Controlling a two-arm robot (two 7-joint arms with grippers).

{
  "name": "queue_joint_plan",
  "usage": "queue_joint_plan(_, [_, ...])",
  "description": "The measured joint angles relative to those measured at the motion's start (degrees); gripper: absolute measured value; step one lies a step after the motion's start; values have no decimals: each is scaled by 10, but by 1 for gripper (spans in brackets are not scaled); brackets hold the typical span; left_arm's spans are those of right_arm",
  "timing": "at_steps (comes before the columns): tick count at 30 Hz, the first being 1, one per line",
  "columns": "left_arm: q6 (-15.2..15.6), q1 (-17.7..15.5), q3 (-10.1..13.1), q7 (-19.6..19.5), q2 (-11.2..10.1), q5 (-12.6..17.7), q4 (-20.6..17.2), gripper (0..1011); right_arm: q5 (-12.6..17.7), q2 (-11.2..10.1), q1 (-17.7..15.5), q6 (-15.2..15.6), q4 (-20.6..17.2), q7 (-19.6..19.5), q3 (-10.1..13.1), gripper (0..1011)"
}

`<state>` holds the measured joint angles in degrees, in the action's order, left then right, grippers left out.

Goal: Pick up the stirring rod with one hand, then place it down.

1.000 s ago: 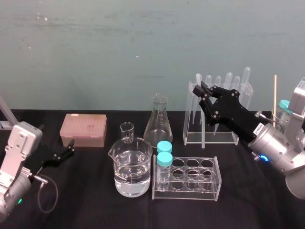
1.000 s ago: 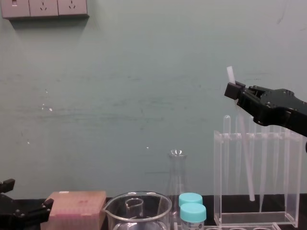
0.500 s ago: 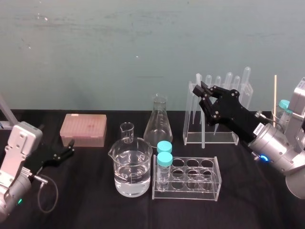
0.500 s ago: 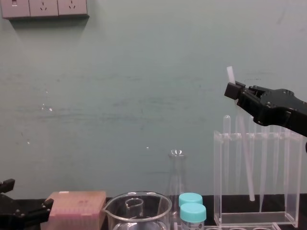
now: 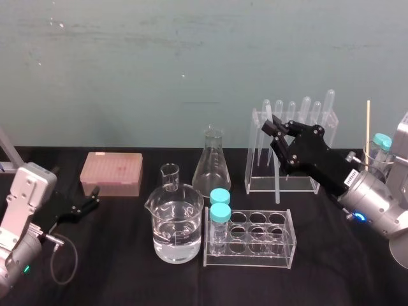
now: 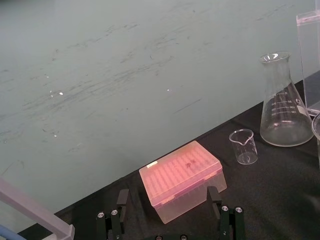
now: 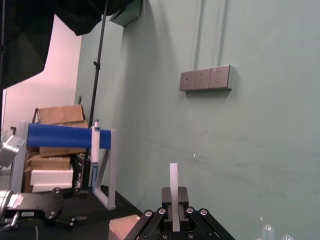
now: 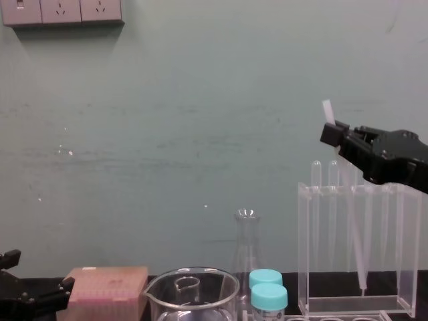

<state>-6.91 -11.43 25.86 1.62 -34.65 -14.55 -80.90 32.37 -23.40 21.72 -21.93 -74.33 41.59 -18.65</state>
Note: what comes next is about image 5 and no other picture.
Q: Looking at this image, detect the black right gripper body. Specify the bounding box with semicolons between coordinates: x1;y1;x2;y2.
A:
284;120;360;194

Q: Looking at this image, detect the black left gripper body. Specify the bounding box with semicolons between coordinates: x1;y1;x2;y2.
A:
36;190;78;232

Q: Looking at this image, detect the pale thin stirring rod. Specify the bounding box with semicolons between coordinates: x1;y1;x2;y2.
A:
365;99;371;170

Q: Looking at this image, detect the glass beaker holding rod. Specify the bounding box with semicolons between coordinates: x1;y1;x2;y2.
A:
363;143;396;183

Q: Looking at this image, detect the pink pipette tip box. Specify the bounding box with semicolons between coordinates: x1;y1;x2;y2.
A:
80;152;143;197

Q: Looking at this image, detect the grey metal stand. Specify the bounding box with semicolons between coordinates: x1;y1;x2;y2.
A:
0;127;20;175

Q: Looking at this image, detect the clear tube with teal cap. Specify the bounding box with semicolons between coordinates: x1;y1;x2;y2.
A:
209;203;232;256
209;187;231;207
372;133;393;173

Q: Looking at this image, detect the glass conical flask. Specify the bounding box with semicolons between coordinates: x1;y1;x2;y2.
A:
191;124;232;198

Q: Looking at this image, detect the small empty glass beaker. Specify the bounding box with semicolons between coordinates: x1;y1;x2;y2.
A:
160;163;182;193

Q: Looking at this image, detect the black table cloth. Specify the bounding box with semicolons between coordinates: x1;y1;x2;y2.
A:
0;145;408;306

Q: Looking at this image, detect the large glass beaker with water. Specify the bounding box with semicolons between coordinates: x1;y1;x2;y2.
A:
144;184;205;264

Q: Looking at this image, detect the clear acrylic tube rack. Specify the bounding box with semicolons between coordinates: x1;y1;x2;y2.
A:
203;207;298;270

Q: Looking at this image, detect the thin dark robot cable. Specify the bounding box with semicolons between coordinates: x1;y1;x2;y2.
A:
346;151;374;168
44;233;79;285

